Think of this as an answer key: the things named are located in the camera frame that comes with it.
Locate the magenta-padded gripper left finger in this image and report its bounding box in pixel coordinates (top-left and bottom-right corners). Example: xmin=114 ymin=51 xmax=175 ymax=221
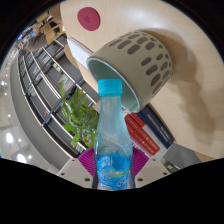
xmin=56 ymin=148 xmax=99 ymax=190

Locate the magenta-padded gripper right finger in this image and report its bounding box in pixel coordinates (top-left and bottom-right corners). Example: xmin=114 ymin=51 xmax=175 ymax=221
xmin=128 ymin=148 xmax=171 ymax=190

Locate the clear blue-capped drink bottle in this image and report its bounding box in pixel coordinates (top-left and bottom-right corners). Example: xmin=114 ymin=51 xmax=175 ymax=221
xmin=93 ymin=78 xmax=134 ymax=192

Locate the red book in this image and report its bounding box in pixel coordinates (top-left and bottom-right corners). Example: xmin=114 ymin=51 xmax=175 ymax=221
xmin=123 ymin=114 xmax=156 ymax=158
xmin=129 ymin=112 xmax=161 ymax=155

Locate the dark blue book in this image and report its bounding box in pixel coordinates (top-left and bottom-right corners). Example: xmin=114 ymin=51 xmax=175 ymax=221
xmin=137 ymin=103 xmax=175 ymax=150

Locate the green potted plant white pot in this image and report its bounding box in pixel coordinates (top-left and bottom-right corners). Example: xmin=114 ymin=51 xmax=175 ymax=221
xmin=59 ymin=81 xmax=101 ymax=150

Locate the group of ceiling lights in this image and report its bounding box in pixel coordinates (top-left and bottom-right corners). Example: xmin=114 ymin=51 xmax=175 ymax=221
xmin=0 ymin=78 xmax=34 ymax=164

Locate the grey bookshelf unit with books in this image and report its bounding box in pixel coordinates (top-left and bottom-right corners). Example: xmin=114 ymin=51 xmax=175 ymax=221
xmin=16 ymin=39 xmax=101 ymax=160

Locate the grey patterned ceramic cup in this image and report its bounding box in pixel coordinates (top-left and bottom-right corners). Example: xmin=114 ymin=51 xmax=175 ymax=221
xmin=86 ymin=30 xmax=174 ymax=114

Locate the person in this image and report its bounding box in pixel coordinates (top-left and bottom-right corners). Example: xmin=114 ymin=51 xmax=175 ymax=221
xmin=24 ymin=31 xmax=48 ymax=53

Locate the flat round red coaster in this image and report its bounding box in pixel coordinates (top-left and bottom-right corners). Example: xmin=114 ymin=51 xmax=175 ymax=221
xmin=77 ymin=6 xmax=101 ymax=32

